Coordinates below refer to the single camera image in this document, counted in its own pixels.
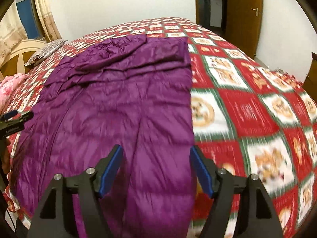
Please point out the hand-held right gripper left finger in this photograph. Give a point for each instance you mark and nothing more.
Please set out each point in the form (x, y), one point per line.
(110, 171)

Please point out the purple puffer jacket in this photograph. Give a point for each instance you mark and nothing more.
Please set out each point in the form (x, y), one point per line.
(111, 104)

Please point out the wooden dresser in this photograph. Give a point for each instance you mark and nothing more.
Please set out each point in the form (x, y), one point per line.
(312, 84)

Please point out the red printed bedspread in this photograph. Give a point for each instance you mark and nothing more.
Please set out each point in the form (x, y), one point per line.
(247, 109)

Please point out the cream wooden headboard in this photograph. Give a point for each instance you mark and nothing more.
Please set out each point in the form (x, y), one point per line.
(22, 52)

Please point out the brown wooden door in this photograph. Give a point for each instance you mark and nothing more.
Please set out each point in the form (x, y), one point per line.
(242, 17)

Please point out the window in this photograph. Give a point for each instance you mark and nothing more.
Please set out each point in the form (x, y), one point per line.
(27, 17)

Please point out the narrow beige patterned curtain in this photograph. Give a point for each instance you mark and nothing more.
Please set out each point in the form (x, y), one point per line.
(47, 17)

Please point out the pink floral blanket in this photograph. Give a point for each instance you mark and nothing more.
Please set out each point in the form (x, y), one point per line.
(10, 86)

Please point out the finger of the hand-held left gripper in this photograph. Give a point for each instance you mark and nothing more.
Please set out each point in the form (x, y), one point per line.
(23, 117)
(11, 114)

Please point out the dark wooden door frame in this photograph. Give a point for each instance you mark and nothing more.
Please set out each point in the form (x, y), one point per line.
(198, 5)

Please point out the striped pillow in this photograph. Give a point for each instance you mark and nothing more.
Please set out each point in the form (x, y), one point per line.
(47, 50)

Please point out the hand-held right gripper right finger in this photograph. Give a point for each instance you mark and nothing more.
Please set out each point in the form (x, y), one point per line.
(201, 171)

